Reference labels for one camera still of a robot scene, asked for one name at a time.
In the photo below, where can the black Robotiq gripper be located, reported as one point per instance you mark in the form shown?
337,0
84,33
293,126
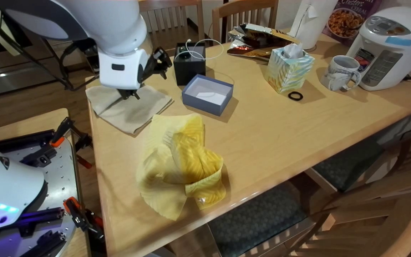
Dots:
128,93

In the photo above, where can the blue-grey cardboard box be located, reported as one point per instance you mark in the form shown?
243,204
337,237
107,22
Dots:
205,97

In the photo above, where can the yellow ribbed towel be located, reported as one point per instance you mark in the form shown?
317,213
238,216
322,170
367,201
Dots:
181,166

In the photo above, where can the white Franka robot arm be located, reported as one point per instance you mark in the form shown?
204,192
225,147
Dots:
110,29

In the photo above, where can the white folded cloth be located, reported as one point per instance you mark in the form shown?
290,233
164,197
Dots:
134,114

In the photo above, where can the black box with pens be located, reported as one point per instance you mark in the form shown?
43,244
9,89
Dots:
190,72

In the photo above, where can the wooden slat-back chair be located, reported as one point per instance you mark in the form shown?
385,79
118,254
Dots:
248,7
167,6

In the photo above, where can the black clamp orange trigger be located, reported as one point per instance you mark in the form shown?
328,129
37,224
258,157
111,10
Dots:
48,150

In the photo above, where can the black clamp orange jaw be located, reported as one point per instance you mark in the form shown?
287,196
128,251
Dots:
78,214

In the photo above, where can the brown snack packet pile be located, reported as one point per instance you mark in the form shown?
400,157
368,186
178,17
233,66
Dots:
263,40

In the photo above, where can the striped tissue box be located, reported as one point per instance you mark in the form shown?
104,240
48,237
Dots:
288,69

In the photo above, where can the wooden chair green seat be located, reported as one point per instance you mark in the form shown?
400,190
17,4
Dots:
263,219
357,162

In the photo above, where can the white ceramic mug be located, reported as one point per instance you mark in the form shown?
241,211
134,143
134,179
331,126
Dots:
342,69

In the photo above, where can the purple cereal box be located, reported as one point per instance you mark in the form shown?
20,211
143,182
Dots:
348,22

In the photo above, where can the white electric water boiler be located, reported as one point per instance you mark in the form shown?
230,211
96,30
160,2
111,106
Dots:
391,47

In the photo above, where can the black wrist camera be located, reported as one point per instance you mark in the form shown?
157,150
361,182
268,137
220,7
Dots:
156,62

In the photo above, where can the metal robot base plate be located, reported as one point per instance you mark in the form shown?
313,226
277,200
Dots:
57,180

